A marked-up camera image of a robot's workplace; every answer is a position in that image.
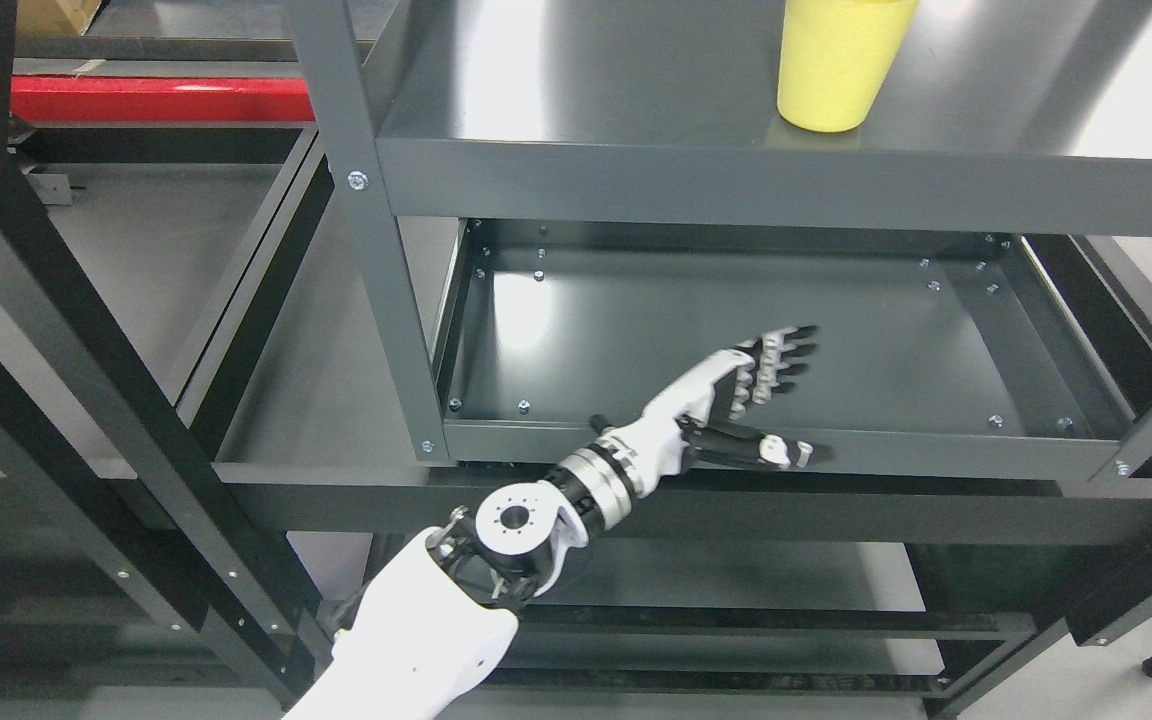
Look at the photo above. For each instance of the black metal shelf rack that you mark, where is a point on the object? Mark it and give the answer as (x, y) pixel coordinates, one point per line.
(245, 596)

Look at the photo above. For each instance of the red metal beam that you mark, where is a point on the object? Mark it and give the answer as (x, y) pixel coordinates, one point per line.
(100, 99)

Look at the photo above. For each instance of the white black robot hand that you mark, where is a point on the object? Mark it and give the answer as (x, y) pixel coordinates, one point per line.
(697, 417)

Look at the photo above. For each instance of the yellow plastic cup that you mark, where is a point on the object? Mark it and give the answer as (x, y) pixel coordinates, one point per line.
(834, 58)

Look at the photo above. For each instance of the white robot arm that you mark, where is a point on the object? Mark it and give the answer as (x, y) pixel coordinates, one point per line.
(441, 615)

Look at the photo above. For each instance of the grey metal shelf unit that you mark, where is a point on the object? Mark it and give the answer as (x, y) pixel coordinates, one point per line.
(562, 204)

